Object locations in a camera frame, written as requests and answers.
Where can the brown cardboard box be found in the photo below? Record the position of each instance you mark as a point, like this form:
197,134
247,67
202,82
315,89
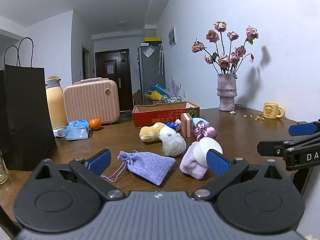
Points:
137,97

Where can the grey fridge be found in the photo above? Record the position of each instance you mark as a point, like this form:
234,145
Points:
150,72

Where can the white soft ball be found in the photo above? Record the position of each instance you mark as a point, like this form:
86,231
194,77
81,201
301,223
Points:
205,148

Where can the dark wooden door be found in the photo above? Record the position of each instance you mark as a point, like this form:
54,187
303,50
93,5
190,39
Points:
112,80

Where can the blue and yellow bags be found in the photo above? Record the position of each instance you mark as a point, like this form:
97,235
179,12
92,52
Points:
155,93

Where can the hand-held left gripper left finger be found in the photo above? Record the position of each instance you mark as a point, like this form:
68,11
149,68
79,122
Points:
100,160

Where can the yellow plush toy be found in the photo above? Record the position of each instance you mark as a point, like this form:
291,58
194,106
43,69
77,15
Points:
150,132

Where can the cream thermos bottle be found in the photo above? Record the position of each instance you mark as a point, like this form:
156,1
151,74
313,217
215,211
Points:
56,105

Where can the white plush toy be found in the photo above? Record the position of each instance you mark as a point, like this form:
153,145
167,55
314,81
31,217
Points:
173,143

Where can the lilac towel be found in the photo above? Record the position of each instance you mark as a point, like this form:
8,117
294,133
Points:
190,163

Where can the pink sponge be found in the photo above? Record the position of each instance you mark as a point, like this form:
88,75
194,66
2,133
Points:
187,126

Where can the folded umbrella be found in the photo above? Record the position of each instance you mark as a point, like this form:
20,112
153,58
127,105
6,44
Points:
161,60

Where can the yellow bear mug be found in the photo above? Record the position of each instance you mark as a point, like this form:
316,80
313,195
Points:
271,110

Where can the purple coral decoration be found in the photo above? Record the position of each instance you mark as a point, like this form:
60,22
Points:
175,86

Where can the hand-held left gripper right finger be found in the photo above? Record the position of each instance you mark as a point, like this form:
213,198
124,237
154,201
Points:
220,163

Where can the scattered yellow petal crumbs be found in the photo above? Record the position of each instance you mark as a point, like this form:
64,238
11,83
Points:
257,117

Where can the red cardboard box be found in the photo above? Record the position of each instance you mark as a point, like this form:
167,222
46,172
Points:
155,118

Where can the mauve ceramic vase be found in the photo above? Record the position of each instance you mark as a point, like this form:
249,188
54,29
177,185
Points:
226,92

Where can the light blue tissue pack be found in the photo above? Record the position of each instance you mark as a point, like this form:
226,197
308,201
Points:
77,130

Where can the glass jar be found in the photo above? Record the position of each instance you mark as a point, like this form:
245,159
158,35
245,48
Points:
3,172

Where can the blue handkerchief tissue pack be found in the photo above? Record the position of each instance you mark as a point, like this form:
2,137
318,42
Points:
171,125

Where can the wall electric panel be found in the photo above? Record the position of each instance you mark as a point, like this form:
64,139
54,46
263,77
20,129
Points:
172,36

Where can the pink ribbed suitcase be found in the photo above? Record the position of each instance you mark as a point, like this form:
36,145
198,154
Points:
90,102

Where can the yellow and black box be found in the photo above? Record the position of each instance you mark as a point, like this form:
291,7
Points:
153,40

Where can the black paper bag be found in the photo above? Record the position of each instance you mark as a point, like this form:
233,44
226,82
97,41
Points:
22,117

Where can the light blue soft pouch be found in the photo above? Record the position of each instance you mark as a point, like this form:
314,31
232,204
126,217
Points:
197,120

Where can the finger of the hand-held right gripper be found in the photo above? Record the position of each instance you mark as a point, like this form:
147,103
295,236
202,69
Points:
271,148
303,129

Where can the orange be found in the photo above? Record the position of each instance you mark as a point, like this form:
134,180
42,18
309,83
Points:
95,124

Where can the dried pink rose bouquet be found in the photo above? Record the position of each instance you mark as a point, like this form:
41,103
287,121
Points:
223,61

